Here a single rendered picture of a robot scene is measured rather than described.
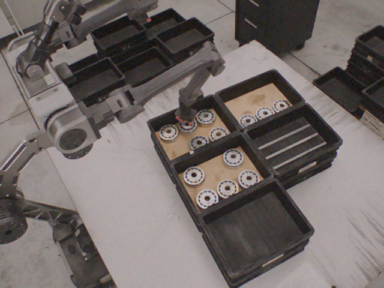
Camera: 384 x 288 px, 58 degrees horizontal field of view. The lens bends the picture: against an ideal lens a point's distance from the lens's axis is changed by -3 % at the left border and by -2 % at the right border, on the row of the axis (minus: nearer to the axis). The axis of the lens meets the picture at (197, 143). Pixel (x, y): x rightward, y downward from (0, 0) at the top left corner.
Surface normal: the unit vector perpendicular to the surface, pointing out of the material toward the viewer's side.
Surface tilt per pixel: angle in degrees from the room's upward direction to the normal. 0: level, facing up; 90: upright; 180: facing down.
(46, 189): 0
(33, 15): 90
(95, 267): 0
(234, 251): 0
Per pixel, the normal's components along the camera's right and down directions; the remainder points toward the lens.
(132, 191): -0.06, -0.58
